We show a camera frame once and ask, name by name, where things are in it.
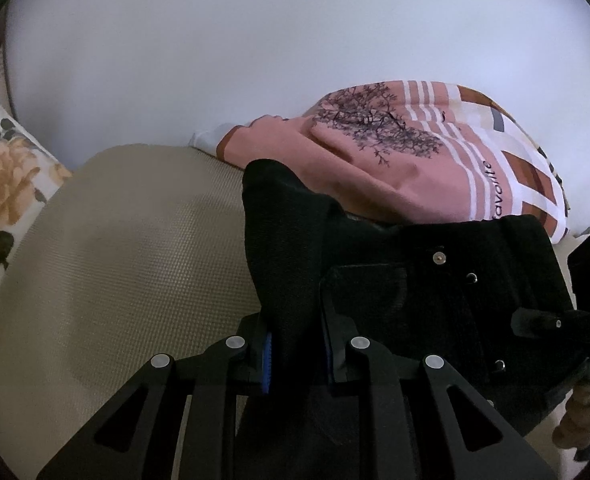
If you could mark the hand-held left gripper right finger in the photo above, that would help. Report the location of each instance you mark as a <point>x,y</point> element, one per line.
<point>329,360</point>

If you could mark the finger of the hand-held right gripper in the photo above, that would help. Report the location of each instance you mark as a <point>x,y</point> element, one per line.
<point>540,321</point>

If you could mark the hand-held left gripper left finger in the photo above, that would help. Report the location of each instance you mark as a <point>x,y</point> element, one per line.
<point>267,365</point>

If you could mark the black pants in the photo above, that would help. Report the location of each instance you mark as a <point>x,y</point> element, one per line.
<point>435,305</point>

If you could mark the beige woven mat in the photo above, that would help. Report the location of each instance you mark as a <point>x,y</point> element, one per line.
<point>125,260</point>

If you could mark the pink plaid printed blanket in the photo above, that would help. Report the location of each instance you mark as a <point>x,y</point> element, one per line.
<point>425,185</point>

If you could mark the floral pillow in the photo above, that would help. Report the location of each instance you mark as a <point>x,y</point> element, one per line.
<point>5,185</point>

